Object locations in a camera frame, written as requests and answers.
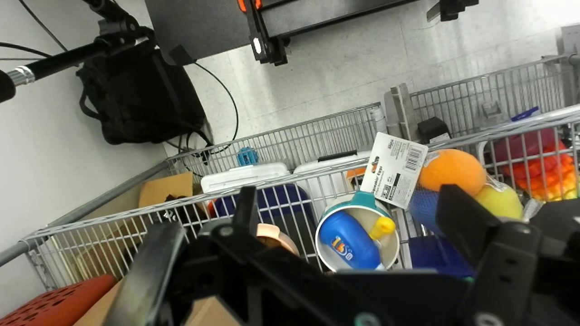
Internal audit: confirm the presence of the orange ball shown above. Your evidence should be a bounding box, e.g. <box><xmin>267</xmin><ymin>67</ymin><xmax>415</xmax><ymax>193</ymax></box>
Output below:
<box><xmin>417</xmin><ymin>148</ymin><xmax>490</xmax><ymax>199</ymax></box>

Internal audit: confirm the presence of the blue plastic box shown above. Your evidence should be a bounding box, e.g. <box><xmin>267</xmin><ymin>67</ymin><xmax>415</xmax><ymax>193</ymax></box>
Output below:
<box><xmin>404</xmin><ymin>235</ymin><xmax>479</xmax><ymax>280</ymax></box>

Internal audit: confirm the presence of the red orange toy pile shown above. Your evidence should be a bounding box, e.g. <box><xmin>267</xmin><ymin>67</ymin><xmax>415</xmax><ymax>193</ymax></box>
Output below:
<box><xmin>491</xmin><ymin>128</ymin><xmax>577</xmax><ymax>204</ymax></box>

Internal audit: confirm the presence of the small blue round object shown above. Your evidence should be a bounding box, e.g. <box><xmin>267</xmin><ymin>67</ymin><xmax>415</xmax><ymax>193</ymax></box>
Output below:
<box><xmin>236</xmin><ymin>145</ymin><xmax>261</xmax><ymax>168</ymax></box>

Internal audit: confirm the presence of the black backpack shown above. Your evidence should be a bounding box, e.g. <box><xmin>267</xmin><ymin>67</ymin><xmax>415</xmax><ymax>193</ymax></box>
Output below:
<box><xmin>76</xmin><ymin>41</ymin><xmax>214</xmax><ymax>146</ymax></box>

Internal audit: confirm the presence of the blue ball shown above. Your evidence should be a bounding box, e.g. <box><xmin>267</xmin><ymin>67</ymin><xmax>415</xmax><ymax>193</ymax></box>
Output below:
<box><xmin>408</xmin><ymin>186</ymin><xmax>450</xmax><ymax>239</ymax></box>

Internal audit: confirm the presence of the small cardboard box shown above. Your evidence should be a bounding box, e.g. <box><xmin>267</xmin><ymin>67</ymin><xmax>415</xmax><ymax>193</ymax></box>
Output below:
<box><xmin>138</xmin><ymin>172</ymin><xmax>196</xmax><ymax>210</ymax></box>

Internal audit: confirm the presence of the black floor cable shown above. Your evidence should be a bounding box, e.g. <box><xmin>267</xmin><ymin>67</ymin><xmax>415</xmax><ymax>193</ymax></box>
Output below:
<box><xmin>180</xmin><ymin>59</ymin><xmax>241</xmax><ymax>159</ymax></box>

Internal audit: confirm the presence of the yellow ball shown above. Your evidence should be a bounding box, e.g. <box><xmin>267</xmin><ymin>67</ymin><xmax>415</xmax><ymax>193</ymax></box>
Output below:
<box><xmin>473</xmin><ymin>179</ymin><xmax>526</xmax><ymax>222</ymax></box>

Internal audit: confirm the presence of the blue toy bottle yellow cap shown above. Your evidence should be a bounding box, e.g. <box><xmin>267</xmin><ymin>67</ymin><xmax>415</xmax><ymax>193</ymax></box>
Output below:
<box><xmin>317</xmin><ymin>208</ymin><xmax>399</xmax><ymax>271</ymax></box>

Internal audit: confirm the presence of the large cardboard box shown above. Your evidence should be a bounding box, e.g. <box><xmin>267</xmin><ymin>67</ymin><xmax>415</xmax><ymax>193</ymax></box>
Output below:
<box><xmin>74</xmin><ymin>279</ymin><xmax>243</xmax><ymax>326</ymax></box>

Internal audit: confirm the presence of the white barcode tag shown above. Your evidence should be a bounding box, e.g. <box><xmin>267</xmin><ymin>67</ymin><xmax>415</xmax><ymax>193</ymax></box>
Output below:
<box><xmin>359</xmin><ymin>130</ymin><xmax>430</xmax><ymax>212</ymax></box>

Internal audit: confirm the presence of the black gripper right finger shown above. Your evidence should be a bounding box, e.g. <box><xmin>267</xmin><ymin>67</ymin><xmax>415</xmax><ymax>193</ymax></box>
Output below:
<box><xmin>437</xmin><ymin>183</ymin><xmax>580</xmax><ymax>326</ymax></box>

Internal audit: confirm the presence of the white teal bowl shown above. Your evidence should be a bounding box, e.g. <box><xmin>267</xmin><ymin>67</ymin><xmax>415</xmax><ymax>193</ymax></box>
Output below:
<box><xmin>314</xmin><ymin>190</ymin><xmax>404</xmax><ymax>275</ymax></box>

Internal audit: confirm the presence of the metal wire shelf rack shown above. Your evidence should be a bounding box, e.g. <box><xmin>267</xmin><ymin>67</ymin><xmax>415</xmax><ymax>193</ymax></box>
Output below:
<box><xmin>0</xmin><ymin>52</ymin><xmax>580</xmax><ymax>291</ymax></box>

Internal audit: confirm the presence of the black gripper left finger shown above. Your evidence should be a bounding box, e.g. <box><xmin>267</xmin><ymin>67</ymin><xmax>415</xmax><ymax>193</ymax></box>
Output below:
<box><xmin>107</xmin><ymin>184</ymin><xmax>287</xmax><ymax>326</ymax></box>

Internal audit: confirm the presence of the black adapter white label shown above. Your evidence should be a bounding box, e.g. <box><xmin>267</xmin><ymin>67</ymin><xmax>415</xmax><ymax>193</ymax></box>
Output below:
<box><xmin>415</xmin><ymin>116</ymin><xmax>453</xmax><ymax>146</ymax></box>

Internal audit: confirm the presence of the orange basket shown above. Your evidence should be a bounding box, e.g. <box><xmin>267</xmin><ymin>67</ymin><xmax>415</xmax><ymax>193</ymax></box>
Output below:
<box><xmin>0</xmin><ymin>273</ymin><xmax>120</xmax><ymax>326</ymax></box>

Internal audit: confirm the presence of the black camera stand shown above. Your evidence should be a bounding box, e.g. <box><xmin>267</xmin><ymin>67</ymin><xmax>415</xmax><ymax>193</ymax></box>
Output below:
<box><xmin>0</xmin><ymin>0</ymin><xmax>154</xmax><ymax>103</ymax></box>

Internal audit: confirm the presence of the white plastic container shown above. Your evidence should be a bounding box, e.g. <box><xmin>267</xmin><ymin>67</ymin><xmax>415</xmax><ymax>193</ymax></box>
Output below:
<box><xmin>200</xmin><ymin>161</ymin><xmax>292</xmax><ymax>195</ymax></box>
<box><xmin>292</xmin><ymin>152</ymin><xmax>372</xmax><ymax>208</ymax></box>

